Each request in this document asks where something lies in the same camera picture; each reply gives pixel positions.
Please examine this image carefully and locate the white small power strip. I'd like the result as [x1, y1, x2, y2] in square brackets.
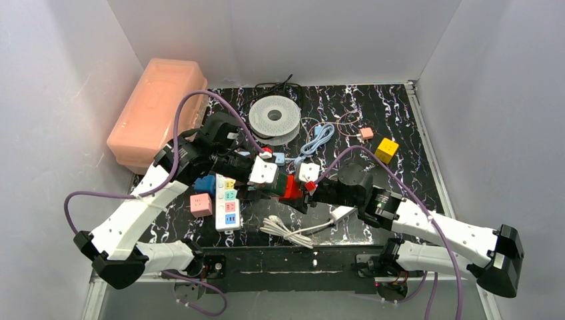
[330, 206, 357, 225]

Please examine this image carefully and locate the blue cube adapter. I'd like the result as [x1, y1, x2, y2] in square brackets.
[193, 175, 216, 198]

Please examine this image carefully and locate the white yellow cube adapter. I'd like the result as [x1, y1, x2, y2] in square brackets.
[374, 138, 399, 165]

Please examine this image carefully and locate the white colourful power strip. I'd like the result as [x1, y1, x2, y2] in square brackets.
[215, 174, 241, 233]

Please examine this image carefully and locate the light blue usb charger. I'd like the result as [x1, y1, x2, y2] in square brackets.
[273, 153, 286, 167]

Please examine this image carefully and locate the pink cube adapter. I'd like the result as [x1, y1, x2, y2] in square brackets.
[189, 193, 213, 218]

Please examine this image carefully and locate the red cube adapter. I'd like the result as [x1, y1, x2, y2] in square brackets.
[279, 175, 303, 200]

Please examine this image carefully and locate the green cube adapter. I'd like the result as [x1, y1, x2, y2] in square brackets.
[258, 172, 288, 197]

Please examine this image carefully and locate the white plug with cable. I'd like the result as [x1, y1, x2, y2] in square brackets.
[259, 215, 334, 249]

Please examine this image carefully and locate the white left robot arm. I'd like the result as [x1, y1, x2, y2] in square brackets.
[73, 113, 253, 289]

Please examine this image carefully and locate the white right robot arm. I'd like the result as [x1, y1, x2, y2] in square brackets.
[295, 163, 524, 298]

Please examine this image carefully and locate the small pink usb charger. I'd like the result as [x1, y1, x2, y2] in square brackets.
[358, 127, 374, 141]

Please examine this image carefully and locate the white perforated round speaker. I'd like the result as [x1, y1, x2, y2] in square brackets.
[249, 95, 301, 146]

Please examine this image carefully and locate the pink translucent storage box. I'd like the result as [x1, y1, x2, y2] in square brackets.
[107, 58, 208, 175]

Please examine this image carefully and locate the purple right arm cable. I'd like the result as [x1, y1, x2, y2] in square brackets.
[313, 145, 464, 320]

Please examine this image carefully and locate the light blue cable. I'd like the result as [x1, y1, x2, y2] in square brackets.
[293, 123, 336, 167]

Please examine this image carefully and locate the black cable behind speaker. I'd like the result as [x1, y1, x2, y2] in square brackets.
[236, 73, 305, 133]

